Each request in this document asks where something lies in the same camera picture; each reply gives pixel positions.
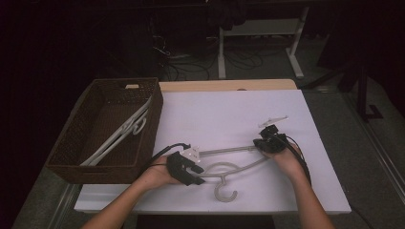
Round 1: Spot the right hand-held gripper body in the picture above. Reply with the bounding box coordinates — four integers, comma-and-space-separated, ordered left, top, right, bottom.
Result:
258, 115, 289, 155

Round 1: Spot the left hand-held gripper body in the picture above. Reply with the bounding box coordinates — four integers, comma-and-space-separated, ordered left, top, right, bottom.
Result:
166, 146, 201, 186

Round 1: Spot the black metal stand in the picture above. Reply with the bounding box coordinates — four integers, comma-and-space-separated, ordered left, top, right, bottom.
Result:
302, 60, 384, 122

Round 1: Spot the grey plastic clothes hanger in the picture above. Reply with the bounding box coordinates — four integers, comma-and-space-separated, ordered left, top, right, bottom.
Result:
79, 94, 153, 167
187, 144, 271, 203
89, 109, 150, 167

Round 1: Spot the person's right hand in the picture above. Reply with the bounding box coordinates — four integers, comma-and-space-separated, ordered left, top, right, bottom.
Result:
264, 142, 307, 179

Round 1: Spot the white foam board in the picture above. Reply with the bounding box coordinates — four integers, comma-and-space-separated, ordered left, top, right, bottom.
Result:
75, 90, 352, 215

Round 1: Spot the dark cloth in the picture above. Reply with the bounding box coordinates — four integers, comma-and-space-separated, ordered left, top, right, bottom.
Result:
206, 0, 250, 31

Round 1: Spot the person's left hand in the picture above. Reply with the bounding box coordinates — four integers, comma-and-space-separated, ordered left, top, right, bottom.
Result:
139, 155, 183, 192

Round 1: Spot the wooden table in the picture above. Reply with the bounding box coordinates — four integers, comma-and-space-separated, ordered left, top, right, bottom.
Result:
158, 78, 299, 94

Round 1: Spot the brown wicker basket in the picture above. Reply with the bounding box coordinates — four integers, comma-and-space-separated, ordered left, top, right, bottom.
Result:
45, 77, 164, 185

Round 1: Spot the right hand-held gripper cable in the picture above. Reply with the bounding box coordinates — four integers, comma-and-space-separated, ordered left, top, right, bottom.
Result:
285, 135, 313, 187

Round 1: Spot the white metal desk frame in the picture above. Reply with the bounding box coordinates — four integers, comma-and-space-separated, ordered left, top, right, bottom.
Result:
218, 6, 310, 80

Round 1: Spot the tangle of floor cables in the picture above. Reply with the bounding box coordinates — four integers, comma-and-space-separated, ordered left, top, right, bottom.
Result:
152, 32, 266, 81

